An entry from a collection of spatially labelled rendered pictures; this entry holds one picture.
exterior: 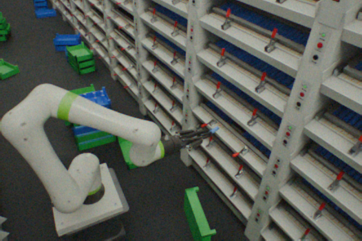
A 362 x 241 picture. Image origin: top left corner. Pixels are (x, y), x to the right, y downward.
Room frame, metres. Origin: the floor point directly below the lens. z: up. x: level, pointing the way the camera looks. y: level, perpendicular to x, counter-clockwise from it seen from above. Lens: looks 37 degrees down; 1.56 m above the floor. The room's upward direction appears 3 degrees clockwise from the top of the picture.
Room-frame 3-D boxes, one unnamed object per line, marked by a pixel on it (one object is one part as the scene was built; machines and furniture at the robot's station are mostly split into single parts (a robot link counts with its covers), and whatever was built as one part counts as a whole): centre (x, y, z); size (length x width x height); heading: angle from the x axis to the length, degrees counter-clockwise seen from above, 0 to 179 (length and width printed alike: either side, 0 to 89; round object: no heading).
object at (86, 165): (0.86, 0.45, 0.48); 0.16 x 0.13 x 0.19; 171
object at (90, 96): (1.63, 0.69, 0.36); 0.30 x 0.20 x 0.08; 117
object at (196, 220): (0.89, -0.13, 0.10); 0.30 x 0.08 x 0.20; 18
